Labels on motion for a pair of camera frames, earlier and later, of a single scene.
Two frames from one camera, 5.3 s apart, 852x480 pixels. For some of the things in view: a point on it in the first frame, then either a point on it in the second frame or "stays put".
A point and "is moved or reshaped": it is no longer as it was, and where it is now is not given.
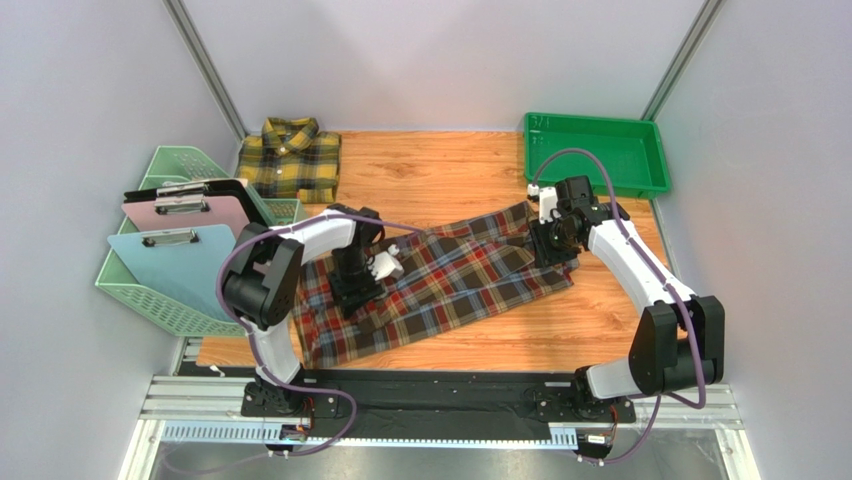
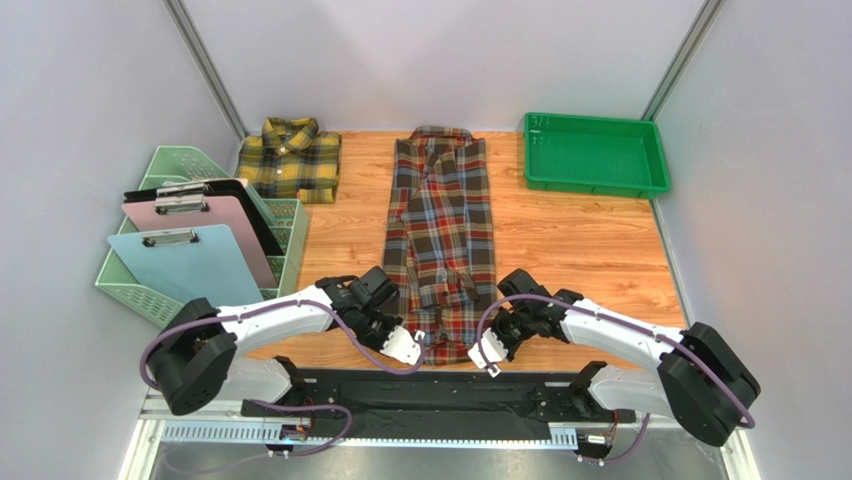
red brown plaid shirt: x=448 y=273 is moved or reshaped
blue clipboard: x=181 y=264 stays put
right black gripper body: x=549 y=247 to x=521 y=325
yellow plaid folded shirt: x=291 y=159 stays put
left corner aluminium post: x=183 y=22 stays put
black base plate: x=433 y=402 stays put
